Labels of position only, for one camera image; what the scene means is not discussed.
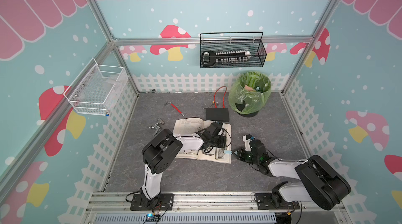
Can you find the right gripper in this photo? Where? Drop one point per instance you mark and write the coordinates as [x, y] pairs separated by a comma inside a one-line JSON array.
[[239, 155]]

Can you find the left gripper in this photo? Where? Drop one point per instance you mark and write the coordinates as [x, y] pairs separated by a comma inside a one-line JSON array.
[[223, 142]]

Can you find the sketch drawing book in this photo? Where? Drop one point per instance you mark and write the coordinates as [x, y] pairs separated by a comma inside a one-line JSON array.
[[187, 128]]

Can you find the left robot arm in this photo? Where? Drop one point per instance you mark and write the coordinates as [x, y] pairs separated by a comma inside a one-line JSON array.
[[161, 151]]

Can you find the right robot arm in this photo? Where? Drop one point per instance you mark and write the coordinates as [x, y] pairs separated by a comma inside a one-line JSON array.
[[316, 180]]

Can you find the black flat box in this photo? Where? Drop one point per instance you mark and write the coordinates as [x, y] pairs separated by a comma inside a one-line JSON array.
[[217, 114]]

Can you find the green bagged trash bin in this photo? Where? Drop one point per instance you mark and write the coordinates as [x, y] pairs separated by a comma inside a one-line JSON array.
[[248, 104]]

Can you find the small metal clamp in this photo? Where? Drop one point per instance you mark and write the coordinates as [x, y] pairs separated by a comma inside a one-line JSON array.
[[157, 126]]

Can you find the black socket bit holder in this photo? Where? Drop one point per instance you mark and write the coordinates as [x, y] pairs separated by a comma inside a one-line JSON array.
[[211, 58]]

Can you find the green circuit board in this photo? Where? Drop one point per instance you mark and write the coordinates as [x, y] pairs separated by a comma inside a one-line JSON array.
[[153, 217]]

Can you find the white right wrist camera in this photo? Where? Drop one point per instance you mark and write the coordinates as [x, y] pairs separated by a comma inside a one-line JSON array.
[[247, 140]]

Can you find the red handled tool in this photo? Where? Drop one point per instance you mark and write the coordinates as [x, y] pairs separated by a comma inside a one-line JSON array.
[[175, 107]]

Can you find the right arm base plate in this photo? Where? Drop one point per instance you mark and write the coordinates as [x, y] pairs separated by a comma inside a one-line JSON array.
[[273, 201]]

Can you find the grey slotted cable duct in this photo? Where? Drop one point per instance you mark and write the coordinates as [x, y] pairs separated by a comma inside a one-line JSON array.
[[189, 218]]

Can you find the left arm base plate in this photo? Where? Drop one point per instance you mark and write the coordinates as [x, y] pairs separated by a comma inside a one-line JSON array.
[[160, 202]]

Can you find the black wire wall basket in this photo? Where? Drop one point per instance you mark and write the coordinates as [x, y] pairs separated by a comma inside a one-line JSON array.
[[231, 50]]

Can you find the white wire wall basket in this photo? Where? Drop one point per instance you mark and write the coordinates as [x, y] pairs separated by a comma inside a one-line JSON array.
[[97, 90]]

